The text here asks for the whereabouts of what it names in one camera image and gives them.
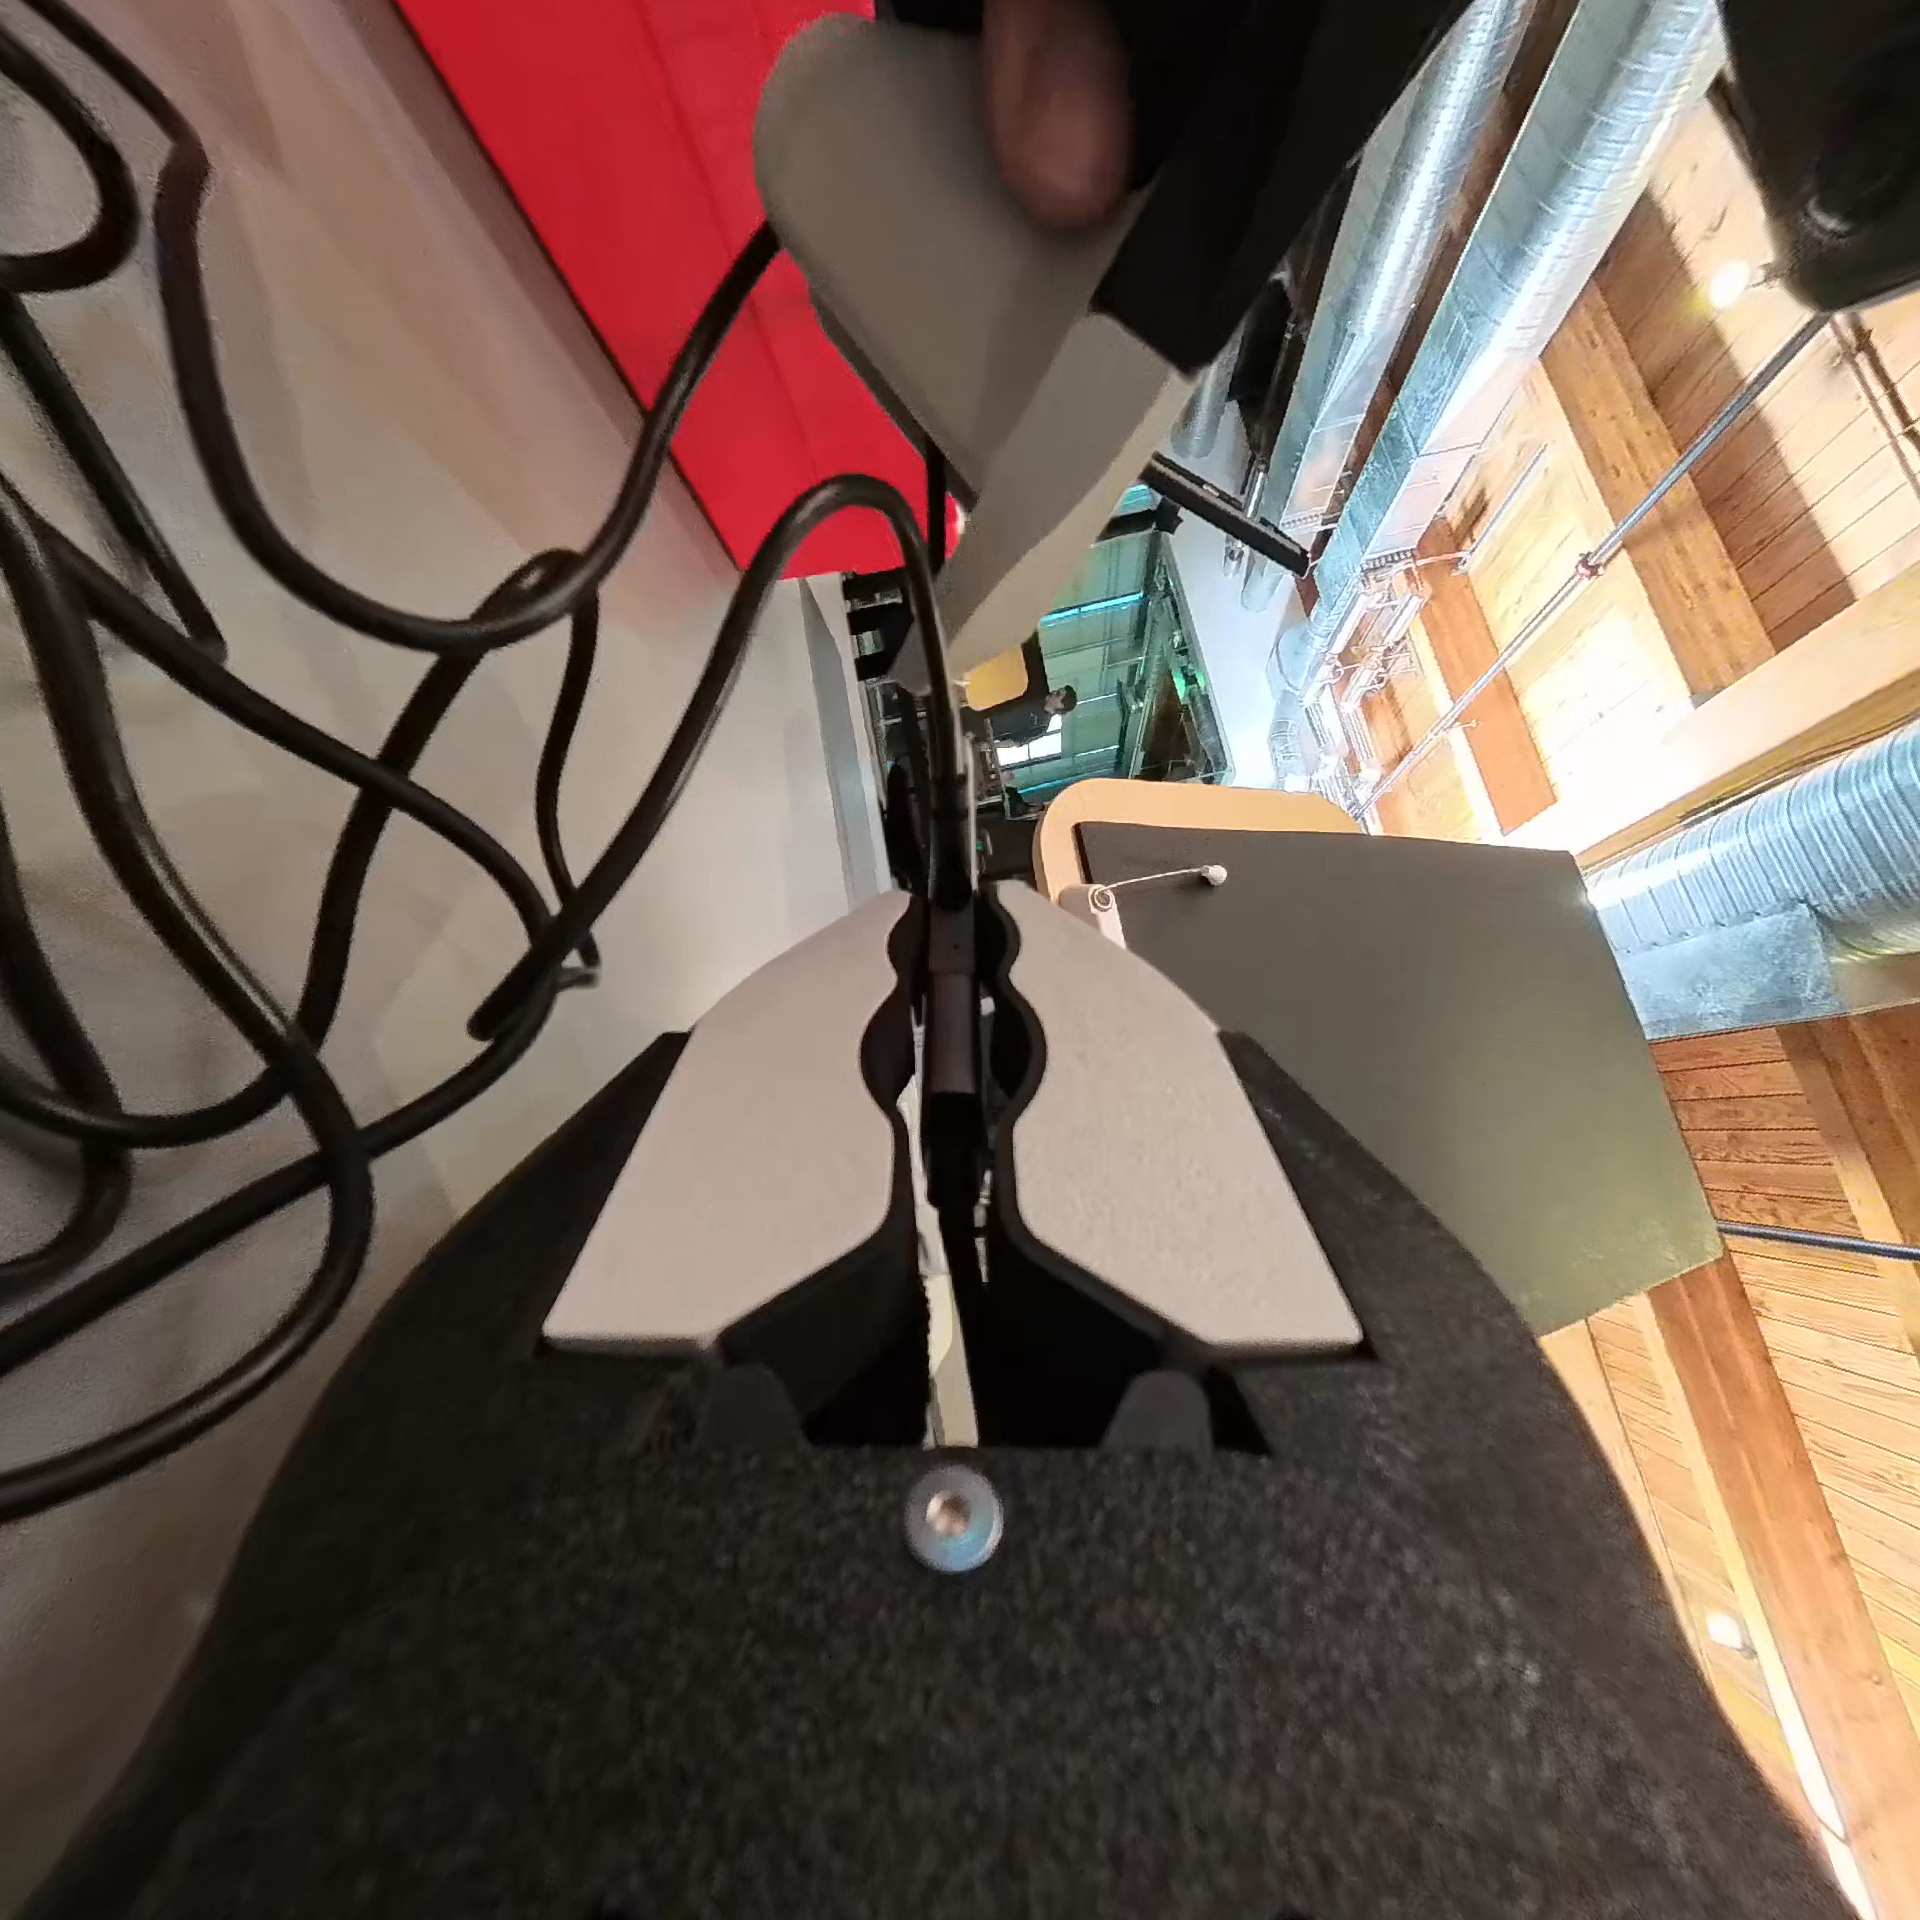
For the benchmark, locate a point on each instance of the person's left hand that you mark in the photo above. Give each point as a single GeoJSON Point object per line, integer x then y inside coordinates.
{"type": "Point", "coordinates": [1061, 107]}

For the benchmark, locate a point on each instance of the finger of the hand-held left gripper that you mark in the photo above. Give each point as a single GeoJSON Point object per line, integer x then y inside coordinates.
{"type": "Point", "coordinates": [1069, 451]}
{"type": "Point", "coordinates": [895, 197]}

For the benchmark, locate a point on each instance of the tan backed chair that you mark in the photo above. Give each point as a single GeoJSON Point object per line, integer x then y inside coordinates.
{"type": "Point", "coordinates": [1000, 679]}

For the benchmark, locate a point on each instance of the white folding stand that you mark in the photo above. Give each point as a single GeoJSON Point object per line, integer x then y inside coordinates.
{"type": "Point", "coordinates": [1091, 912]}

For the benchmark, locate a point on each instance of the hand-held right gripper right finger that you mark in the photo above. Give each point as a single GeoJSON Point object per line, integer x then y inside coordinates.
{"type": "Point", "coordinates": [1152, 1173]}

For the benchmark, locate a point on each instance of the grey desk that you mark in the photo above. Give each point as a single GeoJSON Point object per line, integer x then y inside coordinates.
{"type": "Point", "coordinates": [386, 334]}

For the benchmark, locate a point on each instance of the rectangular silver duct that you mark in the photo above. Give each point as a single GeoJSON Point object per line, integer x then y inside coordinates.
{"type": "Point", "coordinates": [1512, 303]}

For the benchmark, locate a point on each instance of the large round silver duct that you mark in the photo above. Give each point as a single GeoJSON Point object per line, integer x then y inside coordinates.
{"type": "Point", "coordinates": [1769, 882]}

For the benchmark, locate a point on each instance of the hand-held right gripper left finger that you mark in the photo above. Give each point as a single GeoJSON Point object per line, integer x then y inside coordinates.
{"type": "Point", "coordinates": [750, 1173]}

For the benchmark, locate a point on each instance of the wood-framed black board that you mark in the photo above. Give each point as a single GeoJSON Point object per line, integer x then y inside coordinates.
{"type": "Point", "coordinates": [1351, 1050]}

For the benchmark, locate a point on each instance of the red storage bin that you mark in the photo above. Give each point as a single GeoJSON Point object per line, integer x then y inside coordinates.
{"type": "Point", "coordinates": [632, 226]}

